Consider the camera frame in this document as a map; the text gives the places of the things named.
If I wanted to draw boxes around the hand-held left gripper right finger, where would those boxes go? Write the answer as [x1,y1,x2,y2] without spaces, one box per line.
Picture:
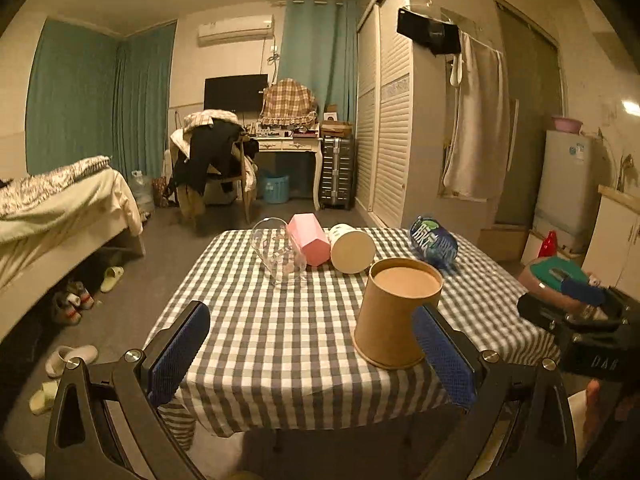
[411,304,579,480]

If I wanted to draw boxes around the white hanging towel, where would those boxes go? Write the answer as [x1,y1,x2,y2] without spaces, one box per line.
[442,31,512,202]

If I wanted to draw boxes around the black television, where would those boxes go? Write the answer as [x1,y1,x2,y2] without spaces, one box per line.
[203,74,269,112]

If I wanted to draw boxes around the white dressing desk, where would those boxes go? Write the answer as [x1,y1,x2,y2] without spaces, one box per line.
[249,132,324,212]

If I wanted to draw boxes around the black hanging bag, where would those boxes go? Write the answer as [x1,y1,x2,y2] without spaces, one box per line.
[397,6,462,55]

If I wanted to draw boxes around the bed with beige sheet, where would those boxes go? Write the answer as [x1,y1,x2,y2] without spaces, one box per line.
[0,156,147,342]

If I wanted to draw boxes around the green topped pink stool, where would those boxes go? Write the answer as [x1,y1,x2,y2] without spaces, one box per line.
[517,255,603,312]

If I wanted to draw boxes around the patterned blanket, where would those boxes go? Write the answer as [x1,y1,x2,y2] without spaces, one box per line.
[0,156,112,212]

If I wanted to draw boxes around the cardboard boxes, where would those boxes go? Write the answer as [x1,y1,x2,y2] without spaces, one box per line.
[320,104,354,138]

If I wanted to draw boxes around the dark ribbed suitcase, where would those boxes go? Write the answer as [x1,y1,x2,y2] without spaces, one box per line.
[318,135,357,210]

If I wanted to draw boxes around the black clothes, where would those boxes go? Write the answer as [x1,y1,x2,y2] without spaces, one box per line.
[166,121,260,221]

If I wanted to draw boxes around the pink cup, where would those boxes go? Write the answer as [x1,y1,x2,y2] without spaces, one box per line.
[286,213,332,267]

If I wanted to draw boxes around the plaid frilled cloth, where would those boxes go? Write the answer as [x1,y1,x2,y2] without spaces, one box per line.
[259,78,320,127]

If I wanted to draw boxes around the wooden chair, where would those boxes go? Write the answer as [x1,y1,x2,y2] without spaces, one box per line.
[170,127,261,226]

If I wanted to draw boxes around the clear water jug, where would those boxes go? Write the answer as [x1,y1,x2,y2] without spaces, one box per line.
[130,170,155,214]

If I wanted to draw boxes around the pink plastic basin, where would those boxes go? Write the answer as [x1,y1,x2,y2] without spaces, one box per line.
[551,115,584,135]

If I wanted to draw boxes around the grey checked tablecloth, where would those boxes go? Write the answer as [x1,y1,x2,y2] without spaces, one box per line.
[142,227,563,453]

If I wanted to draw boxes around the white louvred wardrobe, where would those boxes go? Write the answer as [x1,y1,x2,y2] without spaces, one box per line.
[354,0,496,231]

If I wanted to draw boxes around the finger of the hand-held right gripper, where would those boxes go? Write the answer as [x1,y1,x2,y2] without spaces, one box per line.
[517,291,569,332]
[560,278,608,307]

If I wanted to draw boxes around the small white fridge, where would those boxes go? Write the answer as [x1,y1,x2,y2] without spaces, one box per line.
[531,129,609,257]

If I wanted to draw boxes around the frosted sliding door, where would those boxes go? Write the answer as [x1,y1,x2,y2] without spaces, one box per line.
[492,0,567,227]

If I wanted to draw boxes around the white air conditioner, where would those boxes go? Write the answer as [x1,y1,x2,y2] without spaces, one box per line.
[197,15,276,47]

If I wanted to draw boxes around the white slipper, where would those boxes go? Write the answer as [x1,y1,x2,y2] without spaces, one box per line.
[45,344,99,379]
[28,380,61,415]

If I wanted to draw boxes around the narrow teal curtain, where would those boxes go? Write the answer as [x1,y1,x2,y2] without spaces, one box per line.
[277,0,364,122]

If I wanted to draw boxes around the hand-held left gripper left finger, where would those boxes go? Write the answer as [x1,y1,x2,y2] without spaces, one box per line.
[44,301,211,480]

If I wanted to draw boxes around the pale green slipper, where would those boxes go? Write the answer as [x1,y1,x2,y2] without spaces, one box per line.
[100,266,125,294]

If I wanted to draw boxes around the blue plastic basket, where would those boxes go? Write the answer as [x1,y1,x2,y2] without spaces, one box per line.
[259,173,290,205]

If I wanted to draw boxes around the metal faucet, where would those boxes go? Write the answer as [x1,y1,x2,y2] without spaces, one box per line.
[617,153,635,192]

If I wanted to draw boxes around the wide teal curtain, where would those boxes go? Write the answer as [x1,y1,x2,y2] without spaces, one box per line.
[25,16,179,177]

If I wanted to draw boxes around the white sink cabinet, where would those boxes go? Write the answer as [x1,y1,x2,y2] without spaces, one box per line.
[581,184,640,292]

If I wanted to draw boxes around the white paper cup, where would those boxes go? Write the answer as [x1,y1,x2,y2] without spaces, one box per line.
[327,223,377,275]

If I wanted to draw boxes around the clear glass cup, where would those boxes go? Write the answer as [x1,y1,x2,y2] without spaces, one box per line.
[251,217,309,287]

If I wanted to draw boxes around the brown paper cup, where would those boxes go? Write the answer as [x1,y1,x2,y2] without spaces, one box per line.
[353,257,444,370]

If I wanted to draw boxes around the white sneaker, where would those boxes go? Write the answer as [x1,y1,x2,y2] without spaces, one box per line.
[70,282,96,310]
[53,294,84,326]

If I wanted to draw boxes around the blue label plastic bottle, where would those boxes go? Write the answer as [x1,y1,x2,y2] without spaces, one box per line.
[409,215,460,274]

